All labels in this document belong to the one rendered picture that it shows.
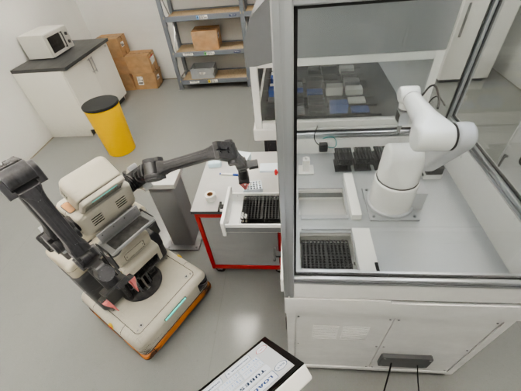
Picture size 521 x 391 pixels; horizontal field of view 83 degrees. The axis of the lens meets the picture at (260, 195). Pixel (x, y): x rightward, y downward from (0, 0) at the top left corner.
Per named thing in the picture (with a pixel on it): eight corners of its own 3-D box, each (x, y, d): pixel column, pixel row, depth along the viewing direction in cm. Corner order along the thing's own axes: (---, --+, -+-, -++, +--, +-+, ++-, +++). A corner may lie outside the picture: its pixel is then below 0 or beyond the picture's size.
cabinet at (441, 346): (287, 372, 183) (284, 316, 127) (288, 240, 256) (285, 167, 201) (449, 381, 173) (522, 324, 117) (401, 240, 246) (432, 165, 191)
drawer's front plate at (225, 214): (223, 237, 160) (219, 223, 152) (230, 198, 181) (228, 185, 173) (226, 237, 160) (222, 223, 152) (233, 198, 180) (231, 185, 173)
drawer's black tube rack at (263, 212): (242, 226, 162) (240, 219, 157) (245, 203, 174) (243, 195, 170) (282, 226, 159) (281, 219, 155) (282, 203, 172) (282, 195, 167)
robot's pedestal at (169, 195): (166, 250, 259) (133, 186, 206) (175, 224, 280) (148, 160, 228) (198, 250, 256) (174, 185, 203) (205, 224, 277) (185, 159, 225)
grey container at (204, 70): (191, 79, 499) (189, 69, 487) (195, 72, 520) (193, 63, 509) (215, 78, 495) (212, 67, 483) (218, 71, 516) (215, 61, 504)
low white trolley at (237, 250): (212, 275, 237) (190, 211, 184) (225, 218, 281) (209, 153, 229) (285, 277, 230) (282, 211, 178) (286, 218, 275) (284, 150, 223)
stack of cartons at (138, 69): (113, 91, 525) (91, 40, 467) (121, 83, 548) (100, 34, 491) (159, 88, 516) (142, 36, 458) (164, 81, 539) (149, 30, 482)
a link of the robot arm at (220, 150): (222, 134, 120) (226, 158, 119) (236, 140, 133) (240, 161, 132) (137, 160, 135) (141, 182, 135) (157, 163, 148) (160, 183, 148)
